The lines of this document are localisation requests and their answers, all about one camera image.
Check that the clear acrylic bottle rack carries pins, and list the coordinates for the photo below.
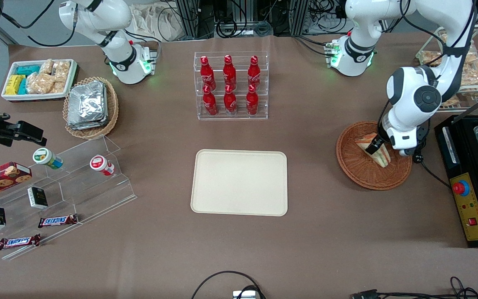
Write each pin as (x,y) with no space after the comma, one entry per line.
(239,117)

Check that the clear acrylic stepped display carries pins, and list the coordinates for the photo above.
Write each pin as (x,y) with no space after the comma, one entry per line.
(93,195)

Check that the black machine with yellow panel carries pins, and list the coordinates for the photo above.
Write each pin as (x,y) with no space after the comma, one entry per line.
(467,216)

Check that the yellow snack packet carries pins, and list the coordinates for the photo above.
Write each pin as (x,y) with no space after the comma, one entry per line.
(14,84)

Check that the round brown wicker basket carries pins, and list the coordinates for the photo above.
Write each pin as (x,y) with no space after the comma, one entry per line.
(357,170)

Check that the triangle sandwich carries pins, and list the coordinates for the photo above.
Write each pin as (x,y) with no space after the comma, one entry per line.
(382,159)

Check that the aluminium frame post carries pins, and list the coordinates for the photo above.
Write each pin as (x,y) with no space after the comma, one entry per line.
(299,16)
(193,18)

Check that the silver foil pouch stack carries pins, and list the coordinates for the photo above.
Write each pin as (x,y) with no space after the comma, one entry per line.
(87,106)

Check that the brown snickers bar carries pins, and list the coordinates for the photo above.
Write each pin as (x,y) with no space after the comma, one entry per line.
(57,221)
(19,241)

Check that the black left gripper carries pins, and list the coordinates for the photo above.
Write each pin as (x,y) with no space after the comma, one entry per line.
(376,146)

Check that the clear bag of crackers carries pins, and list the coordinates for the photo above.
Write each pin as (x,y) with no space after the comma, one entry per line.
(59,87)
(62,70)
(40,83)
(46,66)

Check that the red emergency stop button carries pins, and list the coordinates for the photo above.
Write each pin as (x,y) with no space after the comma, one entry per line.
(461,188)

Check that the white cloth bag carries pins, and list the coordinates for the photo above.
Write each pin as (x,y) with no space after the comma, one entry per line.
(156,23)

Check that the white rectangular snack bin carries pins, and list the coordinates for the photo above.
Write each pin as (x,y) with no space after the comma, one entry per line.
(35,96)

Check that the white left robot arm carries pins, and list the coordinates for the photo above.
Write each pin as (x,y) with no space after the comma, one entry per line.
(425,99)

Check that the teal snack packet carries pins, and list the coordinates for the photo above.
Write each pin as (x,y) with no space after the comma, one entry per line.
(28,69)
(23,87)

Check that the green lid yogurt cup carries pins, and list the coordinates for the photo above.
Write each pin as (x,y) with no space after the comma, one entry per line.
(45,157)

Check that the oval light wicker basket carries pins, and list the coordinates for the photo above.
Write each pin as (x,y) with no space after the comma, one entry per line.
(112,108)

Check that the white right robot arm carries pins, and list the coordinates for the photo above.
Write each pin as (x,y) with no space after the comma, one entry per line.
(102,20)

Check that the red cola bottle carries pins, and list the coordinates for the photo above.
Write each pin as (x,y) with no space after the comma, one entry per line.
(252,103)
(229,74)
(208,77)
(210,104)
(230,103)
(254,74)

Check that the bagged fried snack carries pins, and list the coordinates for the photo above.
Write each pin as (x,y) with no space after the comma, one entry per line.
(477,74)
(450,101)
(430,58)

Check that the beige plastic tray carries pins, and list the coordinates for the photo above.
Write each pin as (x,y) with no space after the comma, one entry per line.
(239,182)

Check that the silver camera device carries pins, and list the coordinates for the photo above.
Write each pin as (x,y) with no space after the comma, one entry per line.
(245,295)

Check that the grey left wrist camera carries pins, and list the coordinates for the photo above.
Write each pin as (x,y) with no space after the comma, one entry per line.
(407,152)

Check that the red lid yogurt cup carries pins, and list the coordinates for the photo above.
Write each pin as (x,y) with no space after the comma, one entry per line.
(100,164)

